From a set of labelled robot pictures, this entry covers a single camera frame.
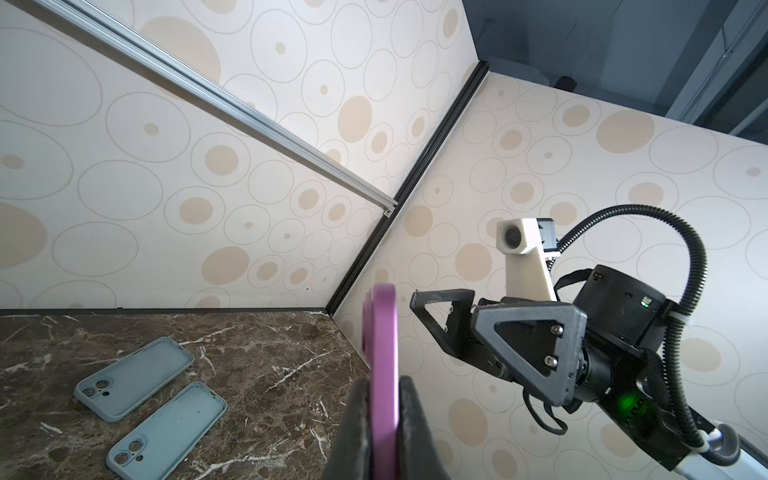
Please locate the far light blue phone case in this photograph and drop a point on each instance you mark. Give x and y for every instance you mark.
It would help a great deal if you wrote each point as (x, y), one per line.
(116, 390)

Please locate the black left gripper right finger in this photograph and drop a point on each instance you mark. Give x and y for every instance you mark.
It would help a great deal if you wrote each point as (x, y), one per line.
(417, 455)

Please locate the left aluminium rail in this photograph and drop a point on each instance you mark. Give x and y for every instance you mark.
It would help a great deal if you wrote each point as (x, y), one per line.
(95, 22)

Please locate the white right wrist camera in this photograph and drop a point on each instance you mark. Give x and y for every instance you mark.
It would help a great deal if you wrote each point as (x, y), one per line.
(528, 244)

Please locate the pink phone black screen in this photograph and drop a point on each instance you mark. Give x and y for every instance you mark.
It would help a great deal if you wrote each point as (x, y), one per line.
(380, 346)

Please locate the near light blue phone case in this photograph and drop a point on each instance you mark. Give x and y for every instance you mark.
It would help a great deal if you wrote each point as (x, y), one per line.
(162, 441)

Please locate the light blue phone case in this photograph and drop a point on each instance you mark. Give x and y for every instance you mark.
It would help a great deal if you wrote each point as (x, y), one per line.
(162, 441)
(116, 390)

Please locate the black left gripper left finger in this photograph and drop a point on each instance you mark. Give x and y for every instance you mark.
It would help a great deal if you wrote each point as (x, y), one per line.
(350, 457)

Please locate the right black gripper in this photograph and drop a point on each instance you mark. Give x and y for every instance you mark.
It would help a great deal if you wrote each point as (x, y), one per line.
(601, 348)

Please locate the black corner frame post right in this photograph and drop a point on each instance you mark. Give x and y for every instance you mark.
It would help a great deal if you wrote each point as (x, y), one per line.
(428, 154)

